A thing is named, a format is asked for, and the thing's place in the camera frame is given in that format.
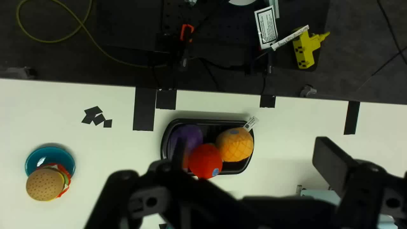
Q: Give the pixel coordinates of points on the small teal plate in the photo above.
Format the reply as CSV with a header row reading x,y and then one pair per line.
x,y
51,152

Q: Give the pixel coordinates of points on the white flat bar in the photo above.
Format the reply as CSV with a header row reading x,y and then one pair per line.
x,y
290,37

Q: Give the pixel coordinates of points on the white paper label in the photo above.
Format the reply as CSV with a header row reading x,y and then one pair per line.
x,y
266,25

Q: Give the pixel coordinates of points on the purple plush eggplant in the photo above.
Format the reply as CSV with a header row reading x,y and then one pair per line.
x,y
191,135

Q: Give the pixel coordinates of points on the black tape strip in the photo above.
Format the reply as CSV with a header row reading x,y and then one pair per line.
x,y
143,109
165,98
267,100
351,117

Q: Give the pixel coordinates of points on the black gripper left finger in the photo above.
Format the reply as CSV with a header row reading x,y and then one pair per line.
x,y
179,152

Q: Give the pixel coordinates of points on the black plastic tray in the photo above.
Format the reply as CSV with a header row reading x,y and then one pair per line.
x,y
210,127

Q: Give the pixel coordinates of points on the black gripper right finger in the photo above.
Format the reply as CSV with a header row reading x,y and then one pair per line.
x,y
332,165

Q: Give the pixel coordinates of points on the red plush apple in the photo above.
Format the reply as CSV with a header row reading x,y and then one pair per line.
x,y
205,160

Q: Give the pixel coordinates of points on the toy hamburger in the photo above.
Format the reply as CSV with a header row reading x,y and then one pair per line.
x,y
42,184

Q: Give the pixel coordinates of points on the yellow black floor tool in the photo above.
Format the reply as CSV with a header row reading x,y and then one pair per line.
x,y
305,48

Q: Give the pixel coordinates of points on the orange plush pineapple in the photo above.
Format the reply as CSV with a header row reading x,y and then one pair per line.
x,y
235,144

